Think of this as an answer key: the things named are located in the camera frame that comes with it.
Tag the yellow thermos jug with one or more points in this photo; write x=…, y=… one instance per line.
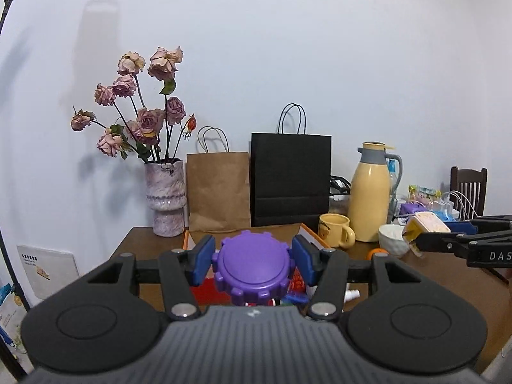
x=370, y=190

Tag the white textured bowl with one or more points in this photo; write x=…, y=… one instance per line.
x=390, y=239

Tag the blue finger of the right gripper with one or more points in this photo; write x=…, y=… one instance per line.
x=464, y=227

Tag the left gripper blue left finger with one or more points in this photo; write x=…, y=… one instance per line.
x=200, y=260

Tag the black paper bag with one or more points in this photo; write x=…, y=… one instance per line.
x=290, y=173

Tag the white spray bottle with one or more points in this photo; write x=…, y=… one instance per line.
x=351, y=294

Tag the dark wooden chair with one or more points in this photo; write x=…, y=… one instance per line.
x=468, y=188

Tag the speckled pink ceramic vase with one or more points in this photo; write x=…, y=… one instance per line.
x=166, y=197

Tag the cream cube box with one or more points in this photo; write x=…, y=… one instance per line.
x=420, y=223

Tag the dried pink flower bouquet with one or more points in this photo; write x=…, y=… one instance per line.
x=152, y=135

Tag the blue white carton box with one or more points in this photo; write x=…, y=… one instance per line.
x=12, y=313

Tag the orange fruit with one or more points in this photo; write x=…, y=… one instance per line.
x=377, y=252

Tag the clear plastic bottle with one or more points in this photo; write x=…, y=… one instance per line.
x=393, y=168

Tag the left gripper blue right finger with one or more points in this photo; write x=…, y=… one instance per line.
x=307, y=259

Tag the red cardboard box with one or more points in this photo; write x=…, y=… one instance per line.
x=206, y=294

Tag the brown paper bag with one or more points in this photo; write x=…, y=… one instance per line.
x=218, y=185

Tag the yellow ceramic mug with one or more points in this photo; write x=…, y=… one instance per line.
x=335, y=230

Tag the purple gear-shaped lid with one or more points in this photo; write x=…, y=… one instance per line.
x=253, y=268

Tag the white panel on floor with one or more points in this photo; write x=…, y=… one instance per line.
x=48, y=271

